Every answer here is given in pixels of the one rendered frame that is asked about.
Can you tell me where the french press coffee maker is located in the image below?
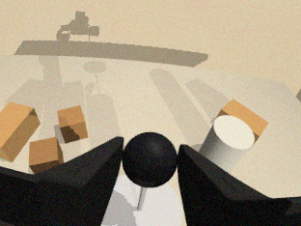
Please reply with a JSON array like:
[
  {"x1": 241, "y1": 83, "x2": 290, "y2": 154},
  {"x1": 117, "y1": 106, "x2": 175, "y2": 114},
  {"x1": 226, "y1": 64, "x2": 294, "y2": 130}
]
[{"x1": 101, "y1": 132, "x2": 182, "y2": 226}]

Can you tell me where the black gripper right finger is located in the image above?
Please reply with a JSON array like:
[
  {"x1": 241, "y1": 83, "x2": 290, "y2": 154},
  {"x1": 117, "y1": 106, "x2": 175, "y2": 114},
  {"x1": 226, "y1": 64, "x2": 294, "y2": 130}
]
[{"x1": 177, "y1": 144, "x2": 301, "y2": 226}]

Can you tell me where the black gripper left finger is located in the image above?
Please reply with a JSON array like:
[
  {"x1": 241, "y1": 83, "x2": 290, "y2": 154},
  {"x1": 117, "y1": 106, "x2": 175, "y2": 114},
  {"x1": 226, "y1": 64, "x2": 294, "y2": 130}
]
[{"x1": 0, "y1": 136, "x2": 123, "y2": 226}]

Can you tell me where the white cylinder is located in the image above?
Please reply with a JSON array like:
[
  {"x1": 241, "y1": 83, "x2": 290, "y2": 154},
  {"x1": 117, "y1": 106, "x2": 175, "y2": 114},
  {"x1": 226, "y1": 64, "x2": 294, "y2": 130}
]
[{"x1": 198, "y1": 116, "x2": 255, "y2": 172}]

